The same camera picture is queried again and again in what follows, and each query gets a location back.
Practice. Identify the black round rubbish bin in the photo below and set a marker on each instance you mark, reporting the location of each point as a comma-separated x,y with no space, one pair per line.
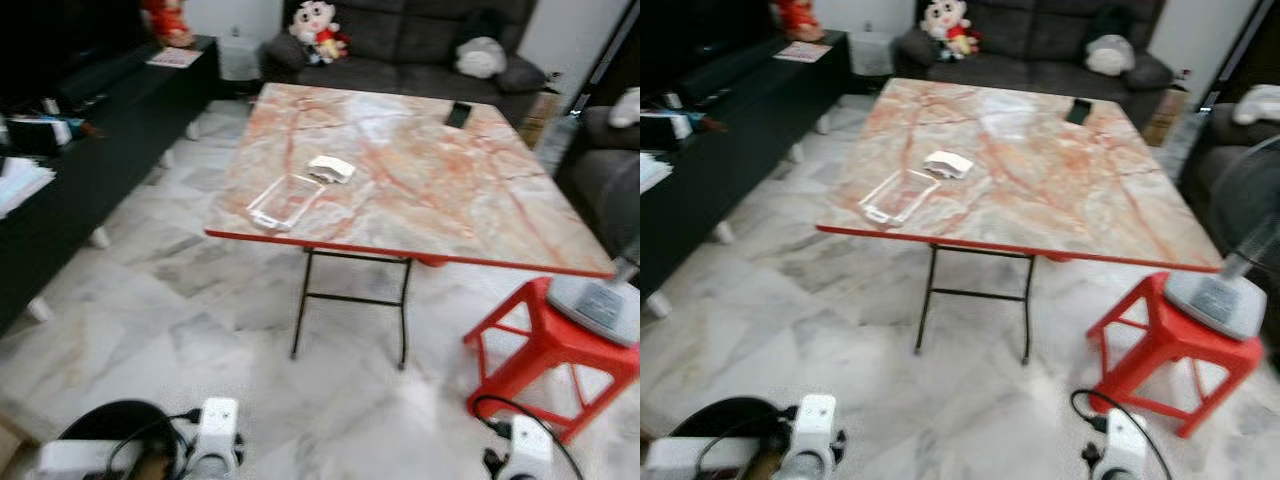
725,415
115,420

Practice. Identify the white paper stack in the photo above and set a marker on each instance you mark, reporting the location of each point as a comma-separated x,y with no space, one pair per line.
22,185
653,172

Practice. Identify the dark grey armchair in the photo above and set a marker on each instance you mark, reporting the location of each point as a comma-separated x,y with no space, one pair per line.
595,180
1215,150

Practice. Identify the grey standing fan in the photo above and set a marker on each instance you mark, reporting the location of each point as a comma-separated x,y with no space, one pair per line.
595,305
1215,300

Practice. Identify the white plush pillow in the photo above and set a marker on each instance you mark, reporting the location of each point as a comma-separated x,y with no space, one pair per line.
1258,105
626,108

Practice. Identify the black TV cabinet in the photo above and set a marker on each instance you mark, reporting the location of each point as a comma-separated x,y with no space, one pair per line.
110,150
740,140

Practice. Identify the red plastic stool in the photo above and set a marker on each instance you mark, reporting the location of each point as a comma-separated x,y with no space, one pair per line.
1160,350
540,350

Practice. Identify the brown cardboard box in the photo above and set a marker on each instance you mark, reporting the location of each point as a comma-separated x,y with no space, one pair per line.
1165,118
540,118

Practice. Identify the dark grey cushion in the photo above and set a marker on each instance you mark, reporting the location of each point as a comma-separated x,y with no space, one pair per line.
1152,72
523,75

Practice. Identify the black television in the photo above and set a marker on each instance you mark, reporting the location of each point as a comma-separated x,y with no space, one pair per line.
60,40
690,35

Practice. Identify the marble-top folding table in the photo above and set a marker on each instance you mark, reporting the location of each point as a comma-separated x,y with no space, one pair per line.
1030,185
420,190

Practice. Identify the grey white plush toy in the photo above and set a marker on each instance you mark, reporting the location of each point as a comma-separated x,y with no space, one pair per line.
481,58
1110,56

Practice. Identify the pink white booklet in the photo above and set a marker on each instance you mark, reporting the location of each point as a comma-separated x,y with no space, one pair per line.
803,52
175,57

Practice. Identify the clear plastic tray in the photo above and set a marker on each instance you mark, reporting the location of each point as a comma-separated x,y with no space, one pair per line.
898,197
285,203

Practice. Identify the red gold figurine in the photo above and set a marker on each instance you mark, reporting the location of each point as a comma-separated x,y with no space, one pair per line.
800,18
168,22

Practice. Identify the small white appliance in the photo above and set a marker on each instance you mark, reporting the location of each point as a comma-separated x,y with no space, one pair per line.
870,54
240,58

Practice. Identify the dark grey sofa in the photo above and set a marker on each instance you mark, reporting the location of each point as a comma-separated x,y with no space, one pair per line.
400,40
1030,40

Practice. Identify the black-haired doll in red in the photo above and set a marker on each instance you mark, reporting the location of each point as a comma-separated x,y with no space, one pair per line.
948,28
318,30

